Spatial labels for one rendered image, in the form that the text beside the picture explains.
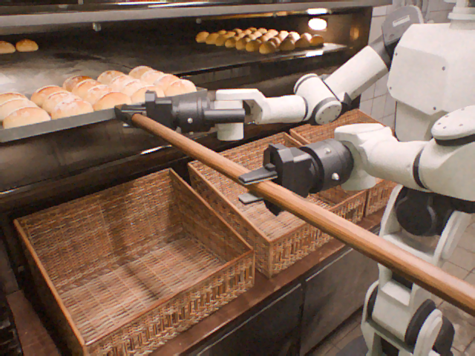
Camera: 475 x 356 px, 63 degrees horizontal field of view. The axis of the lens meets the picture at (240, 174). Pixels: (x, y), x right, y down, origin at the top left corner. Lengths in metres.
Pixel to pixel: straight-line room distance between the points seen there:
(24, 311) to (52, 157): 0.48
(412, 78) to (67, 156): 1.00
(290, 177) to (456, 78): 0.38
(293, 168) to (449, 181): 0.23
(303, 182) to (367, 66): 0.50
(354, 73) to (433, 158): 0.55
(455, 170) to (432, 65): 0.36
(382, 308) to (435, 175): 0.72
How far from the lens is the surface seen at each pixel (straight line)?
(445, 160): 0.55
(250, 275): 1.30
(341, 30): 2.32
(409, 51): 0.94
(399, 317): 1.22
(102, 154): 1.37
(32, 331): 1.35
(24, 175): 1.31
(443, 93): 0.85
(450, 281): 0.49
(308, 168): 0.66
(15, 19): 1.09
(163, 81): 1.21
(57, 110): 1.02
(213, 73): 1.54
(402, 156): 0.61
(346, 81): 1.08
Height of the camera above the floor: 1.48
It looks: 26 degrees down
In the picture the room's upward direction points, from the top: straight up
